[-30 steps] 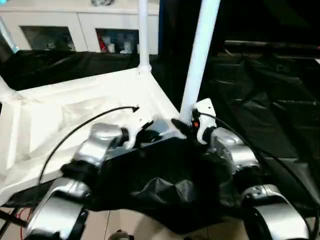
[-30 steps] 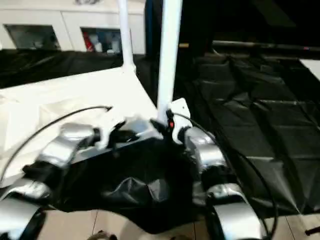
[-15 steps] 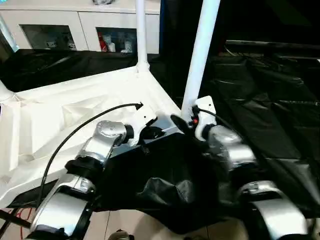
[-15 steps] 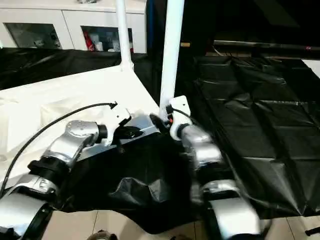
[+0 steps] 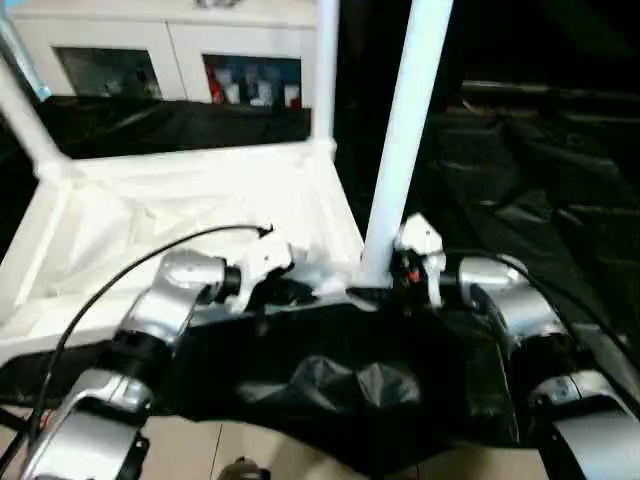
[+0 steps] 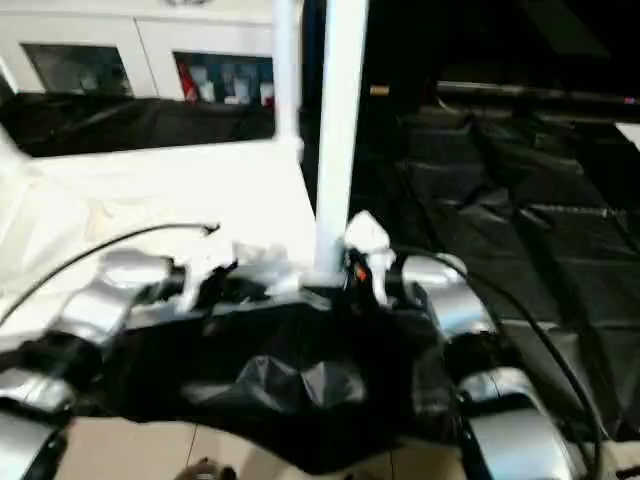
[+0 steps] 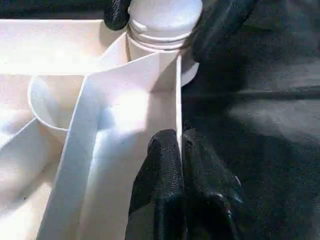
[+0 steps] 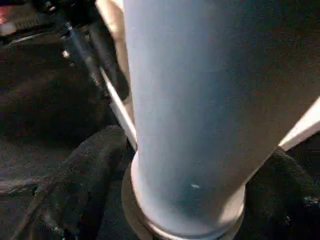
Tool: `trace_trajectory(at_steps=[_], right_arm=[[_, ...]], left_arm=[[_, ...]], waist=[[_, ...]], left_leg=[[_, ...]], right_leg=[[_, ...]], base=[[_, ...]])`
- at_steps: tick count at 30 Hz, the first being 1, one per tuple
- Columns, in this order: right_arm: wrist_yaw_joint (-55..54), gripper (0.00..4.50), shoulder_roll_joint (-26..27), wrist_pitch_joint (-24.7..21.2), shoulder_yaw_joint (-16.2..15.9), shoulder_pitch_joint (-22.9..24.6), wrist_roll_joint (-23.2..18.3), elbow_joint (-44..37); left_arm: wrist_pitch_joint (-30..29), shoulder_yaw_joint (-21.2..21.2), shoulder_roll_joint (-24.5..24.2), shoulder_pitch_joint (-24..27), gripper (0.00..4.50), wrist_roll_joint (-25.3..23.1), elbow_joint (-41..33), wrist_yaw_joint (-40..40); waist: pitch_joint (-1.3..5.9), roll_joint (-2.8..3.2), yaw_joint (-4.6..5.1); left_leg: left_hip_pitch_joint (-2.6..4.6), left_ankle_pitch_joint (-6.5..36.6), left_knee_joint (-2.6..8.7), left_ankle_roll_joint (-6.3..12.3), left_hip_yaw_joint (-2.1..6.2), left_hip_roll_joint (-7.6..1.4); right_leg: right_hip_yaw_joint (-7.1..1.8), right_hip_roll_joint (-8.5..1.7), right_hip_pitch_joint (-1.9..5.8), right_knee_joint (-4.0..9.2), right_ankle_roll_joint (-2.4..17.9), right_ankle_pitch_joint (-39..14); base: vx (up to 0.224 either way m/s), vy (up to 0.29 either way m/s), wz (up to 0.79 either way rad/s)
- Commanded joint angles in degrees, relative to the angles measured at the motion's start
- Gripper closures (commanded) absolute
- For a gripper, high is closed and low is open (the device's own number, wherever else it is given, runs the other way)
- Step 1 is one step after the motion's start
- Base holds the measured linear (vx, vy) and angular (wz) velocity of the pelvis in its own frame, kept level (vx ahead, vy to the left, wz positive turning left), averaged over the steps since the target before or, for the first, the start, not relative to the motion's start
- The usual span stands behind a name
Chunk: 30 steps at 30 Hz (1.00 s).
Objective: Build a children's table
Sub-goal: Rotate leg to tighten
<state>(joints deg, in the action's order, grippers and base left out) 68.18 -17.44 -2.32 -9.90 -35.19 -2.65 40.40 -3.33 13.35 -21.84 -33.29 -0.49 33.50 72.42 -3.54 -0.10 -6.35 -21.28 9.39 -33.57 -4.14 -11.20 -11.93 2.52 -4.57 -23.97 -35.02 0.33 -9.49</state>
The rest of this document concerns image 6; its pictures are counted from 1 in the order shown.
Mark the white plastic table top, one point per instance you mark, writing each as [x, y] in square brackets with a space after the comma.
[150, 200]

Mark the white plastic table leg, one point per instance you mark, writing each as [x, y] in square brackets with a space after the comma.
[287, 70]
[340, 120]

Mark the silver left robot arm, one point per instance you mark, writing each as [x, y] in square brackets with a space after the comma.
[90, 310]

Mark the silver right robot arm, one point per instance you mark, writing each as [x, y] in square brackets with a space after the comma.
[450, 310]

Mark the black work mat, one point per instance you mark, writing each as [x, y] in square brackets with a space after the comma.
[540, 250]

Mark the small brass label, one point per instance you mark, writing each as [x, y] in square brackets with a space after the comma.
[379, 90]

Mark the red bottle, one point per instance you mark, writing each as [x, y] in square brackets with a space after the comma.
[187, 80]

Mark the white cabinet with glass doors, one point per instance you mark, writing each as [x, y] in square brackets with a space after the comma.
[130, 35]

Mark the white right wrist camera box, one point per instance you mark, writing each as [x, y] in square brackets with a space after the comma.
[368, 245]

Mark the grey horizontal rail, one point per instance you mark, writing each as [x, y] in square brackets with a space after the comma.
[540, 94]

